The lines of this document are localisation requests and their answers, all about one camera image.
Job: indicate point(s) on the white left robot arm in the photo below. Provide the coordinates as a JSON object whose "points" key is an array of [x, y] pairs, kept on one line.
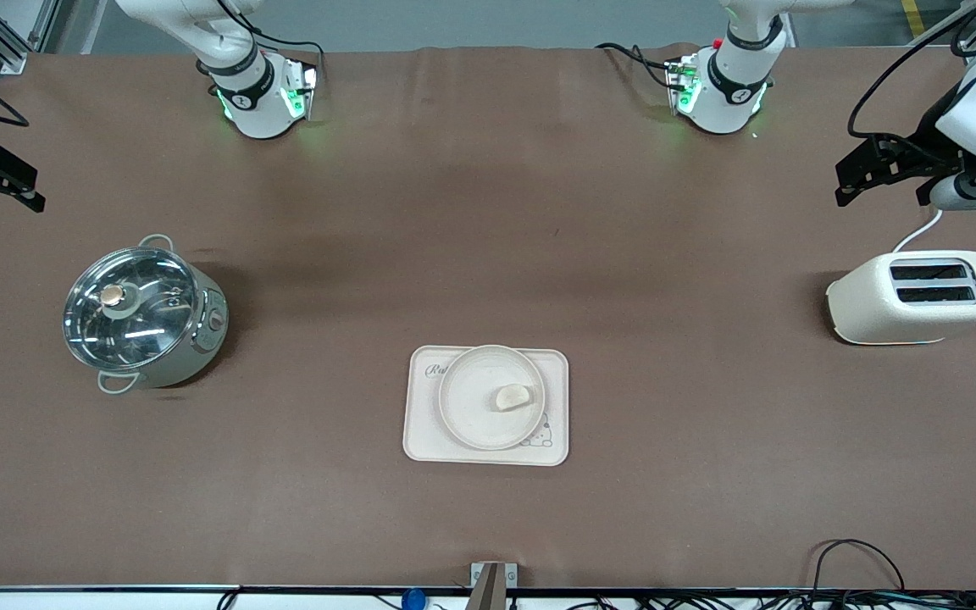
{"points": [[729, 85]]}

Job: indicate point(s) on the pale steamed bun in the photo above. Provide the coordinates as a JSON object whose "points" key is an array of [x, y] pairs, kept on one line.
{"points": [[512, 398]]}

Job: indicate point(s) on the glass lid with copper knob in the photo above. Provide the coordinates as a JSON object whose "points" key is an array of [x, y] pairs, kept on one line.
{"points": [[132, 309]]}

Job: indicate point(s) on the grey-green electric cooking pot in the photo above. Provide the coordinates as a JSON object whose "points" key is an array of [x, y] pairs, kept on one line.
{"points": [[204, 326]]}

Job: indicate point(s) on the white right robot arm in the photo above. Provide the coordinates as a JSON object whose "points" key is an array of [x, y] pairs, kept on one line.
{"points": [[255, 93]]}

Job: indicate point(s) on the grey metal camera bracket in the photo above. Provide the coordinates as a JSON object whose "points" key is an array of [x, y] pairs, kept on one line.
{"points": [[493, 585]]}

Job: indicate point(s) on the blue round knob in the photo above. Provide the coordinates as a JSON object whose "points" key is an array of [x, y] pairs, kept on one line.
{"points": [[413, 600]]}

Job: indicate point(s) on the cream two-slot toaster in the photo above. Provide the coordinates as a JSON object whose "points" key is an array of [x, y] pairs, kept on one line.
{"points": [[878, 309]]}

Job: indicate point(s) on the cream round plate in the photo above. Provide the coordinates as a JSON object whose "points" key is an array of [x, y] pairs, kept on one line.
{"points": [[475, 407]]}

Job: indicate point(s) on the brown table cover mat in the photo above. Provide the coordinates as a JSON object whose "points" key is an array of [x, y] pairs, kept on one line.
{"points": [[488, 212]]}

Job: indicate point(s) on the cream rabbit print tray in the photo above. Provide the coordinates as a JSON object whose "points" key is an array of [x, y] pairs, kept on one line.
{"points": [[420, 432]]}

